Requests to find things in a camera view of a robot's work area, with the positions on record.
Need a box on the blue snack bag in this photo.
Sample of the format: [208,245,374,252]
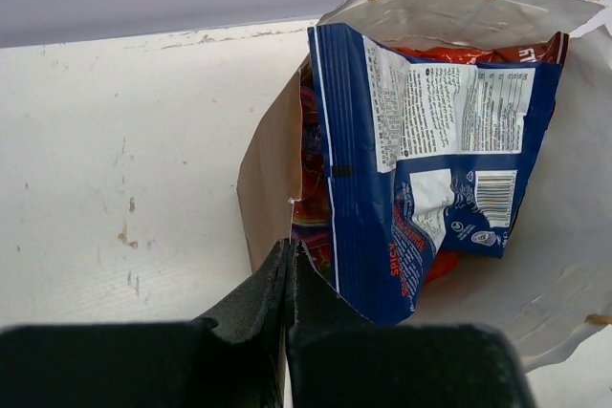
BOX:
[308,23,569,324]

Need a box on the purple Fox's candy bag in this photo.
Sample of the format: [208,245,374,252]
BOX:
[292,66,333,282]

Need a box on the red candy bag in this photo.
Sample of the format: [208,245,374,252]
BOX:
[421,249,460,286]

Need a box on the red Doritos chip bag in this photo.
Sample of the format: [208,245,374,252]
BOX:
[393,32,570,66]

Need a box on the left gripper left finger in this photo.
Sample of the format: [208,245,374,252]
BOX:
[1,240,291,407]

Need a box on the brown paper bag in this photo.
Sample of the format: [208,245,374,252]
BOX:
[235,0,612,374]

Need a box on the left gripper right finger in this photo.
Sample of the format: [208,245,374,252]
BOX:
[285,243,536,407]

